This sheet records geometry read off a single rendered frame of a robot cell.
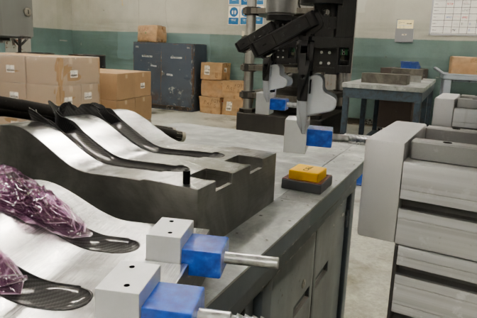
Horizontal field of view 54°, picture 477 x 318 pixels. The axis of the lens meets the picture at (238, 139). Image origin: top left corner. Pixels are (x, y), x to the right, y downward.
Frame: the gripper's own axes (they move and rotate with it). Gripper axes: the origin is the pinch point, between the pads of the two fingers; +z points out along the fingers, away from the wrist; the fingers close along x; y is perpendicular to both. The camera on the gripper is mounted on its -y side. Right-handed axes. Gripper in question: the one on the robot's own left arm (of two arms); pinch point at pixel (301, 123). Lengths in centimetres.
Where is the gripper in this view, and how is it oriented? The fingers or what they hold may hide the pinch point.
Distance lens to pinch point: 76.7
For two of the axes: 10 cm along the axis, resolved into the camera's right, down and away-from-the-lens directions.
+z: -0.4, 9.8, 1.9
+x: 2.3, -1.8, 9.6
